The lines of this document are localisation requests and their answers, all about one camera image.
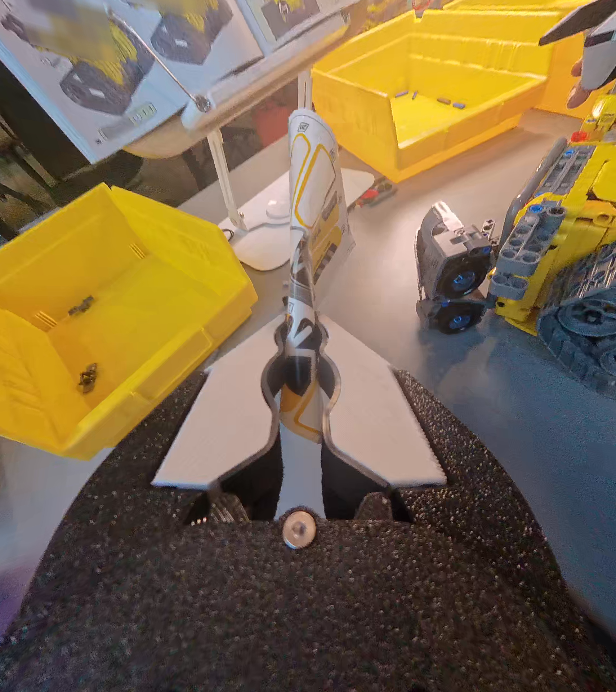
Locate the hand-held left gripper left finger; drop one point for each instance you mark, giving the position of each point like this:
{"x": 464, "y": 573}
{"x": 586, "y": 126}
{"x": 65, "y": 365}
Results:
{"x": 221, "y": 421}

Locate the person's right hand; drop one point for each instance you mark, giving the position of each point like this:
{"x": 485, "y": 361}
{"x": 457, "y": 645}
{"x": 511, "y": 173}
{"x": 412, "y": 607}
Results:
{"x": 578, "y": 98}

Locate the sticker sheet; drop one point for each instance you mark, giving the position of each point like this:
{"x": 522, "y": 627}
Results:
{"x": 313, "y": 216}

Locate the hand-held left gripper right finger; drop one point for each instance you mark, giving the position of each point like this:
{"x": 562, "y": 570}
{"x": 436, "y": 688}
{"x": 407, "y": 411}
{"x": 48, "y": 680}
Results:
{"x": 378, "y": 421}

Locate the small dark brick part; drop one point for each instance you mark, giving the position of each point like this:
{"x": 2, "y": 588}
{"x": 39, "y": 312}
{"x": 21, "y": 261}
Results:
{"x": 88, "y": 377}
{"x": 81, "y": 306}

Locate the book stand with white base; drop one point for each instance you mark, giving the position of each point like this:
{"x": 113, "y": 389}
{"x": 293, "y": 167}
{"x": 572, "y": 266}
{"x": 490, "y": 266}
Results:
{"x": 265, "y": 238}

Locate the yellow tracked brick vehicle model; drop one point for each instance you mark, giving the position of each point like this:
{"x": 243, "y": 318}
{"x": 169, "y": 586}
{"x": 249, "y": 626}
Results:
{"x": 610, "y": 189}

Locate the grey brick power module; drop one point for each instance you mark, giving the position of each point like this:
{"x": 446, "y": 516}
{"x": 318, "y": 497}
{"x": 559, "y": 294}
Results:
{"x": 448, "y": 254}

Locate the large yellow storage bin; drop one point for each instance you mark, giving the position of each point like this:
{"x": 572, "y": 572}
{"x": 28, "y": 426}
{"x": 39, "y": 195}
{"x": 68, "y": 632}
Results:
{"x": 448, "y": 135}

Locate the scattered small brick parts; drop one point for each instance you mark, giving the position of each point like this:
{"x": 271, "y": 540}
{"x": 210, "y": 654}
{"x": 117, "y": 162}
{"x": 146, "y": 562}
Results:
{"x": 375, "y": 195}

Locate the instruction booklet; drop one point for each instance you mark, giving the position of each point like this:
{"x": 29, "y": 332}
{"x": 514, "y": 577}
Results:
{"x": 167, "y": 81}

